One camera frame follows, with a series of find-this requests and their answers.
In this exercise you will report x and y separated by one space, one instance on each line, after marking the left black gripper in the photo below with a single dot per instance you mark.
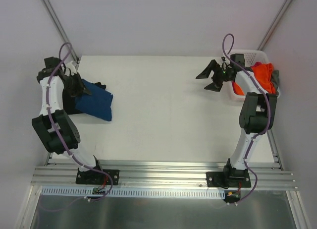
75 85

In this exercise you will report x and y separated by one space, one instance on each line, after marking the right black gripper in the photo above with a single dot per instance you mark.
219 75

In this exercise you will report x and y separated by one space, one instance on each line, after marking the blue t shirt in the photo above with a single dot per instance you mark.
98 103

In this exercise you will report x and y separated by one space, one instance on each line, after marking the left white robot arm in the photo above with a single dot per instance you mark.
54 127

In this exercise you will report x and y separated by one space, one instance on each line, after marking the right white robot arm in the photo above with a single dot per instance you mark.
255 119

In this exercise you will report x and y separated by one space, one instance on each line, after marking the folded black t shirt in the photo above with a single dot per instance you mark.
69 104

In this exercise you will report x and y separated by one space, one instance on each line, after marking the white plastic basket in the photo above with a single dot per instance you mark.
252 56

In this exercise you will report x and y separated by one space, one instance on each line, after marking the orange t shirt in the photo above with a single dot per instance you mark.
263 75

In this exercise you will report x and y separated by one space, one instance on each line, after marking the grey t shirt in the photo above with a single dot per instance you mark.
275 81

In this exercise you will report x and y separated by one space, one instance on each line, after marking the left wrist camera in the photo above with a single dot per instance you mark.
71 66

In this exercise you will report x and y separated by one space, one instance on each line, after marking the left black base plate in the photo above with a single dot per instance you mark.
95 178

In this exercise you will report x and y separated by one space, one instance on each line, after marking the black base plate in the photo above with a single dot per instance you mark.
218 179
95 178

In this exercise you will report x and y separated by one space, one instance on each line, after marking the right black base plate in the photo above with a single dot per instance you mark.
218 179

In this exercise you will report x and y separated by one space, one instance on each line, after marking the white slotted cable duct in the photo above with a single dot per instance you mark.
135 192

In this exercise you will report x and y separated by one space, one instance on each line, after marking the aluminium mounting rail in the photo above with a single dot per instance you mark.
182 175

